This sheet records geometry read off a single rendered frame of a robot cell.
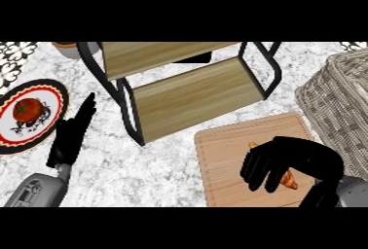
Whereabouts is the black white patterned object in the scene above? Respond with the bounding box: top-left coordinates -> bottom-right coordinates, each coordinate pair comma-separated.
339,41 -> 368,52

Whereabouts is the round patterned plate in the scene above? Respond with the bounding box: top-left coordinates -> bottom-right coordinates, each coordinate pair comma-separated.
0,78 -> 71,156

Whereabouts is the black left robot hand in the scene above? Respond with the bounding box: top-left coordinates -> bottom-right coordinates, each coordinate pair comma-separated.
45,91 -> 98,169

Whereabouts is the golden brown croissant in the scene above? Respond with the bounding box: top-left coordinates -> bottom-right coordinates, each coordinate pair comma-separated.
247,141 -> 299,191

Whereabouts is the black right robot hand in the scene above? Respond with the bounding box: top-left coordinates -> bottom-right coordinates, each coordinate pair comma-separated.
238,135 -> 346,208

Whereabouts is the red tomato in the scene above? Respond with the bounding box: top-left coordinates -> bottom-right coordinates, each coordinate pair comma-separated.
12,97 -> 46,124

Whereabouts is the grey pot with brown rim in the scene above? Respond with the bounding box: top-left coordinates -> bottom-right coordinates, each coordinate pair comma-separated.
51,41 -> 101,60

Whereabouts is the grey wicker basket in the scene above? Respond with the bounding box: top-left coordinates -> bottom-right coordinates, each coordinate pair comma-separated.
293,48 -> 368,182

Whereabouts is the black white patterned cloth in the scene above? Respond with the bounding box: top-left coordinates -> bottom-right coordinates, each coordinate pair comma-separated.
0,41 -> 40,90

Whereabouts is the wooden cutting board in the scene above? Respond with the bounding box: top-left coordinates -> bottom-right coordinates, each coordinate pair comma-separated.
193,112 -> 320,208

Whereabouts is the black frame wooden tiered shelf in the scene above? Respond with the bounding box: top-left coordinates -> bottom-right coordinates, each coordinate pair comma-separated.
77,41 -> 286,147

